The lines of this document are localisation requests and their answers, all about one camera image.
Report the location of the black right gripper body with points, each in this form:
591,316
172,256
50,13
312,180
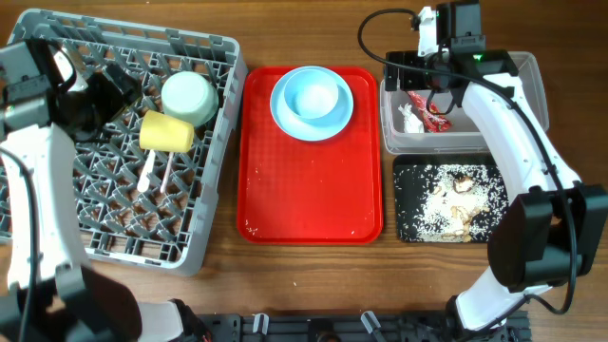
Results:
409,59

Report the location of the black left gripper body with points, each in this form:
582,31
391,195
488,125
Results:
101,103

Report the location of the white napkin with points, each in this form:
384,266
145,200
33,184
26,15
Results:
412,124

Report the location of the red candy wrapper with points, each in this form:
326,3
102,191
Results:
430,117

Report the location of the yellow plastic cup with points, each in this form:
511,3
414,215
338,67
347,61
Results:
165,133

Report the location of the light green bowl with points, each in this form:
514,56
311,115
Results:
311,93

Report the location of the white plastic spoon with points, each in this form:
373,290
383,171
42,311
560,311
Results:
144,181

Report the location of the green bowl with food scraps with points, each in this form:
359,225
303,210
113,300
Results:
189,97

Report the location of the white plastic fork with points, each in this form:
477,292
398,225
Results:
167,172

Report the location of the light blue plate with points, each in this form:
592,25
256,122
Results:
312,130

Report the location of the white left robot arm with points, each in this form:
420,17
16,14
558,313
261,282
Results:
54,293

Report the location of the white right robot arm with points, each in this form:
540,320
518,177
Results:
551,231

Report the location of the grey dishwasher rack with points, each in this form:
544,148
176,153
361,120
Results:
164,232

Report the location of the clear plastic bin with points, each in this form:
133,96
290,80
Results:
463,136

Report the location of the spilled rice and food scraps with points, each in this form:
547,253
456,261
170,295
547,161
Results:
451,204

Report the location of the black tray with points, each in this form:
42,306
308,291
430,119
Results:
404,199

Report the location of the red plastic tray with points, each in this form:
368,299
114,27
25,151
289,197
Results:
295,192

